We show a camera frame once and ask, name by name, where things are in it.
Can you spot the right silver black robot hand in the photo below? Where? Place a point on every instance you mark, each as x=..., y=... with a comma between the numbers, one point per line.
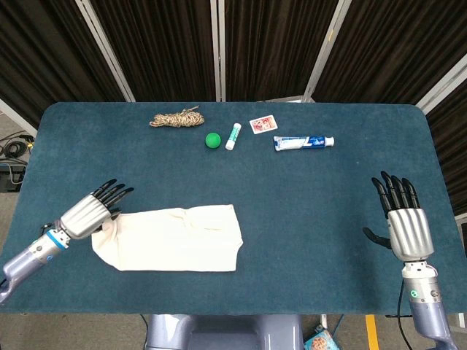
x=408, y=233

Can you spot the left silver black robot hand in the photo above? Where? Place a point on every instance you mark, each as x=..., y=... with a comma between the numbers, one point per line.
x=85, y=217

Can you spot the cream white T-shirt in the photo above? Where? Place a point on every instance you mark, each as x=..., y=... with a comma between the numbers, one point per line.
x=175, y=240

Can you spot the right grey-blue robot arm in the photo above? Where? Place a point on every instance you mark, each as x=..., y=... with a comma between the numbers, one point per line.
x=425, y=302

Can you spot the grey electrical box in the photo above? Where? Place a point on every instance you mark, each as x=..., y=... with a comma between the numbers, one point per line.
x=11, y=176

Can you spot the dark teal table cloth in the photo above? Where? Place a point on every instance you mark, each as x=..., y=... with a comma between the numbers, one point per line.
x=292, y=218

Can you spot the blue cookie box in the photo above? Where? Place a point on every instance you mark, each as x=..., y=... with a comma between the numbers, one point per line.
x=321, y=341

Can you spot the blue white toothpaste tube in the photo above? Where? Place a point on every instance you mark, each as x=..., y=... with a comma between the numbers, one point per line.
x=303, y=143

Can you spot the green ball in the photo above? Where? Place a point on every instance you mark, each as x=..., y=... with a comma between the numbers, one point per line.
x=213, y=140

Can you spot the white green glue stick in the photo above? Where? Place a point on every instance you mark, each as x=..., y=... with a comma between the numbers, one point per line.
x=233, y=136

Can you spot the grey-blue robot torso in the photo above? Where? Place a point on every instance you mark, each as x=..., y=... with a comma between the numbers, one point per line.
x=219, y=337

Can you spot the red playing card deck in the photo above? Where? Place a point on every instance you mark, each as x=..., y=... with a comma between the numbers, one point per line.
x=262, y=124

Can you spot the white partition frame post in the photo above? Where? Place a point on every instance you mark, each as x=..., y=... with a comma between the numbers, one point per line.
x=106, y=51
x=324, y=54
x=14, y=114
x=443, y=85
x=220, y=54

